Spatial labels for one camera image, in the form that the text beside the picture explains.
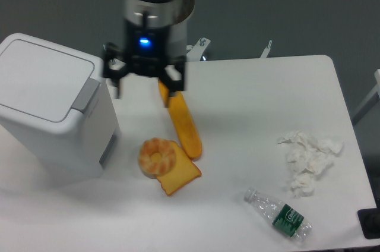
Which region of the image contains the round glazed donut bread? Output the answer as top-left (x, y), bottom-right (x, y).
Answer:
top-left (138, 137), bottom-right (176, 176)

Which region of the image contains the white trash can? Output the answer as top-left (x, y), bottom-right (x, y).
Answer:
top-left (1, 33), bottom-right (121, 178)

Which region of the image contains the clear plastic water bottle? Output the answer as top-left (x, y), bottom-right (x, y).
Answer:
top-left (243, 188), bottom-right (312, 242)

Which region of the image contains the crumpled white tissue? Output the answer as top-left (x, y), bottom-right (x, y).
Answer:
top-left (277, 131), bottom-right (344, 199)

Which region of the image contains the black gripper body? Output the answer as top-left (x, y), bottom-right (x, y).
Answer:
top-left (123, 20), bottom-right (170, 78)

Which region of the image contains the orange toast slice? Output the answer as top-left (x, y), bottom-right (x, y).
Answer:
top-left (156, 141), bottom-right (202, 196)

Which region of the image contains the black device at edge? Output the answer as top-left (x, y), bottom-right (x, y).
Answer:
top-left (357, 208), bottom-right (379, 240)

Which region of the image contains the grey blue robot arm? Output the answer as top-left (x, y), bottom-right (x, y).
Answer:
top-left (102, 0), bottom-right (188, 104)

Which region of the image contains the white frame at right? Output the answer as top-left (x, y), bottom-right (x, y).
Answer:
top-left (351, 69), bottom-right (379, 126)

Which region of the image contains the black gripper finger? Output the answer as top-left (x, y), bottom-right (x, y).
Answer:
top-left (102, 42), bottom-right (130, 99)
top-left (159, 55), bottom-right (186, 107)

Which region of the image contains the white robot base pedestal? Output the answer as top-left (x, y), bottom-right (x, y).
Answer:
top-left (168, 0), bottom-right (195, 58)

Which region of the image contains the long orange baguette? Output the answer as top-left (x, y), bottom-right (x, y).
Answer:
top-left (158, 81), bottom-right (202, 160)

